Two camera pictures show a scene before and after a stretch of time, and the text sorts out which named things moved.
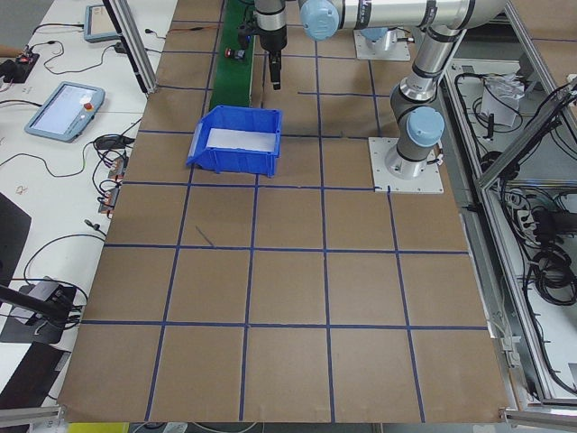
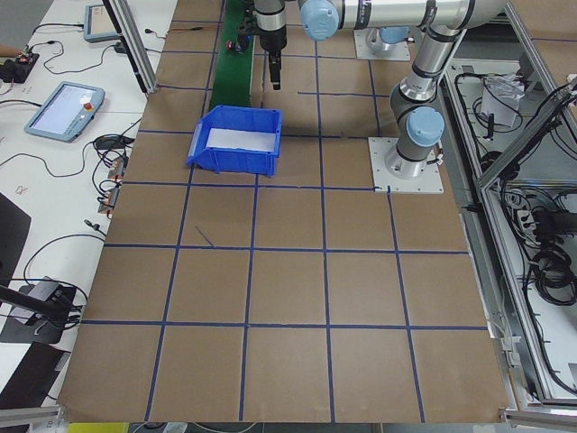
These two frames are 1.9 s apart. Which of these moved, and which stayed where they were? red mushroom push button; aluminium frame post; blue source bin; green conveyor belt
Moved: red mushroom push button
Stayed: green conveyor belt; aluminium frame post; blue source bin
